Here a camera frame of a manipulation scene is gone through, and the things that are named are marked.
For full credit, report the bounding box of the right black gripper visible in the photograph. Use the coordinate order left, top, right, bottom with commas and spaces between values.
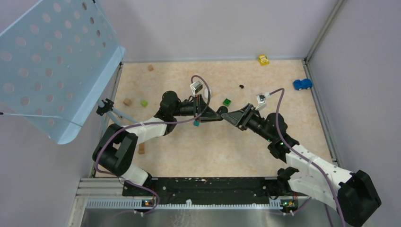
221, 103, 274, 142

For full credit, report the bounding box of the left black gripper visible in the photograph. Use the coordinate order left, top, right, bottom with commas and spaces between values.
172, 94, 220, 123

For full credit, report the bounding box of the black earbud case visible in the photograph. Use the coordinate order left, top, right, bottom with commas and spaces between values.
216, 106, 228, 116

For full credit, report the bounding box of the white earbud charging case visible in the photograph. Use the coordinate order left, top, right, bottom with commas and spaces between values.
203, 89, 210, 99

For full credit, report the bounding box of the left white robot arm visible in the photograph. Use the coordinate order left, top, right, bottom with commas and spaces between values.
92, 91, 228, 195

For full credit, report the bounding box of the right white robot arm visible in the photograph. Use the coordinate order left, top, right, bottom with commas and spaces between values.
221, 104, 382, 227

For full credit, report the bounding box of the green lego brick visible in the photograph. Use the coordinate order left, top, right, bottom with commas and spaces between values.
223, 98, 231, 106

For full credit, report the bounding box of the yellow toy car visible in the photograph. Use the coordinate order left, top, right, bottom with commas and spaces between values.
258, 54, 270, 66

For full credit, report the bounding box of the lime green cube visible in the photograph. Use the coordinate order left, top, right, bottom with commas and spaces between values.
140, 100, 148, 107

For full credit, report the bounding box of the blue toy car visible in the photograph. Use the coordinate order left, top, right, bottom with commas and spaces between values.
293, 79, 313, 90

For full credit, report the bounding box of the wooden block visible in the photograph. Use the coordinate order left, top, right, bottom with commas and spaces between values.
138, 143, 145, 155

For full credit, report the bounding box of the blue tripod stand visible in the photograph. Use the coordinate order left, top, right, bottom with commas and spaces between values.
96, 98, 138, 126

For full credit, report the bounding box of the blue perforated metal panel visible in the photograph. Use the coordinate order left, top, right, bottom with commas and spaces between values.
0, 0, 125, 144

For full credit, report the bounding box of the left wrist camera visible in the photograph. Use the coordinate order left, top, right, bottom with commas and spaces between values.
190, 81, 203, 96

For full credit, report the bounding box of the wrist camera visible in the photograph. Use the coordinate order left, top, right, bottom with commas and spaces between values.
255, 92, 270, 111
190, 81, 203, 96

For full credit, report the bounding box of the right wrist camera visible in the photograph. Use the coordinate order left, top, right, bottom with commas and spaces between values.
255, 92, 270, 111

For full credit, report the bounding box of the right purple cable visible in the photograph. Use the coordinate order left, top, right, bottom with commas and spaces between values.
266, 88, 347, 227

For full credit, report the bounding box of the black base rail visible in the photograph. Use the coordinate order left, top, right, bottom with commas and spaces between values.
122, 177, 300, 205

